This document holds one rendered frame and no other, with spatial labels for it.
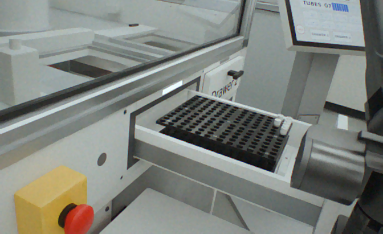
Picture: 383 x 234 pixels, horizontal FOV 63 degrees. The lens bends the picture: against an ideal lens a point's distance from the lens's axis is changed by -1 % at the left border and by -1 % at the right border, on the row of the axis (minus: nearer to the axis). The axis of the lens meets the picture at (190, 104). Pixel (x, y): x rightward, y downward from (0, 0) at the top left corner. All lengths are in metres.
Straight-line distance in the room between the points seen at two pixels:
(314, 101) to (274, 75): 0.81
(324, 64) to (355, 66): 2.03
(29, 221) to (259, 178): 0.31
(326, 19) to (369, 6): 0.97
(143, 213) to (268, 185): 0.22
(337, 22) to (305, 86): 0.30
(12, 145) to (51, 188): 0.07
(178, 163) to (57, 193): 0.22
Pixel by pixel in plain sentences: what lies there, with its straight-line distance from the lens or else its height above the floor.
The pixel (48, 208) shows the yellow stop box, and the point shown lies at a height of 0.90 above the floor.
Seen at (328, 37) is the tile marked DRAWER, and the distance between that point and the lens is 1.38.
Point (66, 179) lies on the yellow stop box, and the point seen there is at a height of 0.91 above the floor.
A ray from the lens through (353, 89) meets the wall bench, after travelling 3.59.
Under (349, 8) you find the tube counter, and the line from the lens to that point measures 1.53.
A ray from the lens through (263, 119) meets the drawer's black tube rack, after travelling 0.66.
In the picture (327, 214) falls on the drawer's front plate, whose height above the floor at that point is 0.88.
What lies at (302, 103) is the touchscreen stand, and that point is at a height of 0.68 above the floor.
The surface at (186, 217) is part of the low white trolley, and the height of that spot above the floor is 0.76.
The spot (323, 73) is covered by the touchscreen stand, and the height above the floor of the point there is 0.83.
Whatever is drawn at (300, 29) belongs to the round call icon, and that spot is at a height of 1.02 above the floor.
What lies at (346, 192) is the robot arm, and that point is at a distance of 0.34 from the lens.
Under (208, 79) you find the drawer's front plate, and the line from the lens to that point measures 0.80.
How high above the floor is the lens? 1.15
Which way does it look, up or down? 22 degrees down
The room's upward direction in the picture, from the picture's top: 8 degrees clockwise
